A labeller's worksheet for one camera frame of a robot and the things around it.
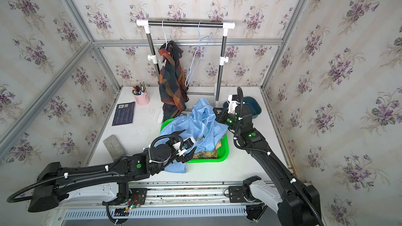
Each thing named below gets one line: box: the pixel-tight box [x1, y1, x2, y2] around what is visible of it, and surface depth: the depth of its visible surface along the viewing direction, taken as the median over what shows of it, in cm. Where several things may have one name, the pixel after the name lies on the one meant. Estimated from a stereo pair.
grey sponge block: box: [103, 134, 126, 162], surface depth 88 cm
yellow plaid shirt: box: [192, 141, 222, 159], surface depth 85 cm
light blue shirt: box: [155, 96, 229, 174], surface depth 83 cm
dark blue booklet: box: [111, 101, 136, 127], surface depth 106 cm
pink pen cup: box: [131, 80, 151, 107], surface depth 106 cm
